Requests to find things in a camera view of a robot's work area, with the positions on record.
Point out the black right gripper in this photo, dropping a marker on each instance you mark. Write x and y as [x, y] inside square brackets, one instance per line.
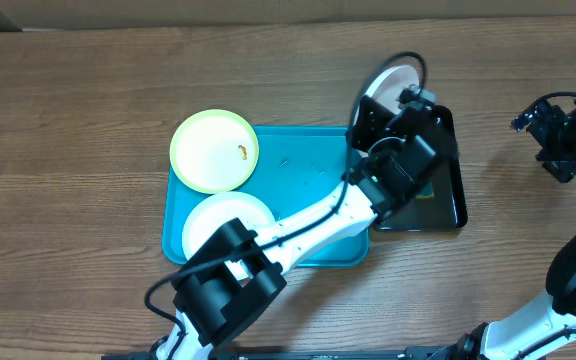
[546, 134]

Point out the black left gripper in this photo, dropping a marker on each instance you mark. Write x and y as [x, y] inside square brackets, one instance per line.
[367, 124]

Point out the white plate with orange smear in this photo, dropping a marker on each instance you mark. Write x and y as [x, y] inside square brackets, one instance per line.
[386, 88]

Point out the white plate with ketchup streak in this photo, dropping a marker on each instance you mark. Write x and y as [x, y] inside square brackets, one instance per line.
[218, 209]

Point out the green yellow sponge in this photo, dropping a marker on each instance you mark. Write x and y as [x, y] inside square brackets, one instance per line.
[427, 192]

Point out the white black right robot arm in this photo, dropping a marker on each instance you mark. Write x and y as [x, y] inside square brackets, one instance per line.
[548, 322]

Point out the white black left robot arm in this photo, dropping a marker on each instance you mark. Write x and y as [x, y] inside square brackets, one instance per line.
[238, 272]

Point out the teal plastic tray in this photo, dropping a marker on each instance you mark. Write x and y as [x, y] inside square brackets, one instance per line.
[297, 166]

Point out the black water tray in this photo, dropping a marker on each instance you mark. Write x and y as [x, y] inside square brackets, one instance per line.
[446, 211]

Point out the yellow plate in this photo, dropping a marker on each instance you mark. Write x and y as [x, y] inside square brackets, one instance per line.
[214, 151]

